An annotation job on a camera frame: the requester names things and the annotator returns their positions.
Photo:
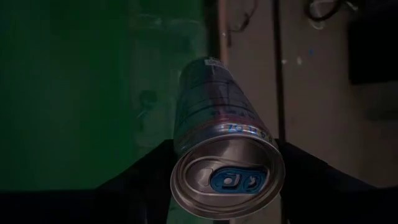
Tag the blue tape dot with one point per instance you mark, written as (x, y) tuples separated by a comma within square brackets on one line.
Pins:
[(311, 52)]

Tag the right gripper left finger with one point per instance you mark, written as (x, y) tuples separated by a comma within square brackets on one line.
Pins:
[(77, 208)]

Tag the blue silver slim can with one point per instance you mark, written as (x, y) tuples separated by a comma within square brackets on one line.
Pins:
[(217, 124)]

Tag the black box on floor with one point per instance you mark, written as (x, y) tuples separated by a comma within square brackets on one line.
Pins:
[(373, 46)]

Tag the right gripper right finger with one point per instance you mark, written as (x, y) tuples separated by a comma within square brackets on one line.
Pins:
[(335, 202)]

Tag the green table mat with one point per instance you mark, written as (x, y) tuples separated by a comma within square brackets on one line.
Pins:
[(62, 93)]

